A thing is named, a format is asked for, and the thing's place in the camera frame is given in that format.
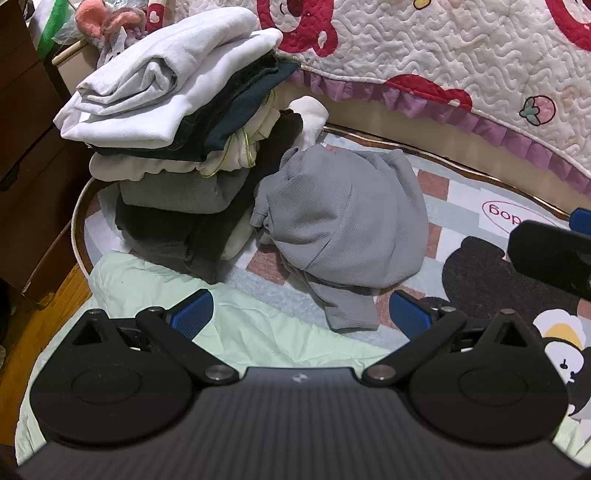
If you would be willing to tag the brown wooden cabinet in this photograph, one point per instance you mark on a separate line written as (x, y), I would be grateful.
(27, 138)

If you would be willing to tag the grey waffle knit garment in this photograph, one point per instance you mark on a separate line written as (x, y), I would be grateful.
(341, 217)

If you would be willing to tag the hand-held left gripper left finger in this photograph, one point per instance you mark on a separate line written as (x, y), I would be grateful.
(194, 314)

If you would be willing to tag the green plastic bag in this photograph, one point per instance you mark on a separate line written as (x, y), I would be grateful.
(55, 18)

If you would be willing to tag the printed cartoon floor mat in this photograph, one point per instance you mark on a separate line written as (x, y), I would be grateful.
(461, 240)

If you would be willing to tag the cream garment with yellow trim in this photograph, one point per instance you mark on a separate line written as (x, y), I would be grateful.
(138, 168)

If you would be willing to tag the wooden stick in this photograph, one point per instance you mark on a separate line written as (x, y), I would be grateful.
(69, 53)

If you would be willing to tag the grey-green folded garment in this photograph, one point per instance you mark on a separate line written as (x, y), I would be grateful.
(171, 194)

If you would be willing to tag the white quilted bedspread red print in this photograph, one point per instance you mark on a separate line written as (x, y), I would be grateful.
(415, 41)

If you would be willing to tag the light green quilt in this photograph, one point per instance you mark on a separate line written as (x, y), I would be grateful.
(258, 323)

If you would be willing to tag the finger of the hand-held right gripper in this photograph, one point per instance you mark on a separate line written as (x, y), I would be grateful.
(581, 219)
(554, 258)

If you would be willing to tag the dark teal folded garment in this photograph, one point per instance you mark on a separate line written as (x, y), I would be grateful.
(249, 102)

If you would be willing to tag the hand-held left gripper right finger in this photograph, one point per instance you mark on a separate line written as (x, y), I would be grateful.
(408, 316)

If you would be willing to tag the pink plush toy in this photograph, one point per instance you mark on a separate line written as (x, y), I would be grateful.
(92, 18)

